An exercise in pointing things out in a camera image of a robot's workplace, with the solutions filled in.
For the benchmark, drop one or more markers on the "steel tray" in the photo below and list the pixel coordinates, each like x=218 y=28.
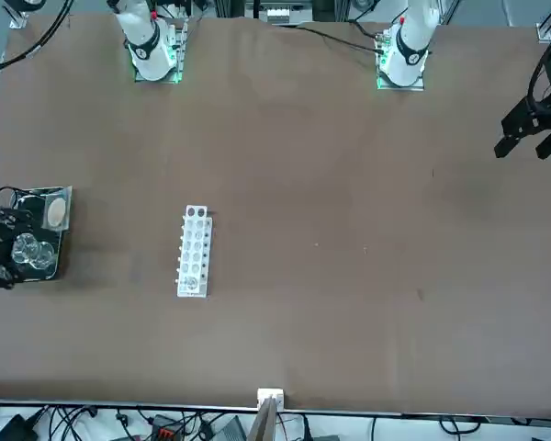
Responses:
x=41 y=274

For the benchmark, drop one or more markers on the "white post foot bracket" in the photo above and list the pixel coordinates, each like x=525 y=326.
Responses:
x=271 y=394

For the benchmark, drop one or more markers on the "aluminium corner bracket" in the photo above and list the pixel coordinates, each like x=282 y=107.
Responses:
x=18 y=22

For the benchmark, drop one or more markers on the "red black electronic box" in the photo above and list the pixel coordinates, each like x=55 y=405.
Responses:
x=167 y=427

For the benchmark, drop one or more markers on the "glass test tube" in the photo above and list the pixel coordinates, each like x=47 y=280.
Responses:
x=191 y=283

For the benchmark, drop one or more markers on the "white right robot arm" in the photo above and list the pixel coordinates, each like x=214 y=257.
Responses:
x=149 y=50

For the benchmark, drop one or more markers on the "ridged black power supply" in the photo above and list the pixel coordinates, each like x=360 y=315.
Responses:
x=230 y=429

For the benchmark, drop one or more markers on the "aluminium camera post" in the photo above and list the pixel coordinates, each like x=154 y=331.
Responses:
x=264 y=422

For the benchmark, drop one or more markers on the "white terminal block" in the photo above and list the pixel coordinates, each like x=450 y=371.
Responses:
x=277 y=16

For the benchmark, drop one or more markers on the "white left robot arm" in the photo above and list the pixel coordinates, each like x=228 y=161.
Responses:
x=411 y=46

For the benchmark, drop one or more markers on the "white test tube rack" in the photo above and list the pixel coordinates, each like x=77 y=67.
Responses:
x=193 y=248

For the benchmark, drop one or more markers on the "black power adapter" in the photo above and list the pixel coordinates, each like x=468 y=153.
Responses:
x=16 y=429

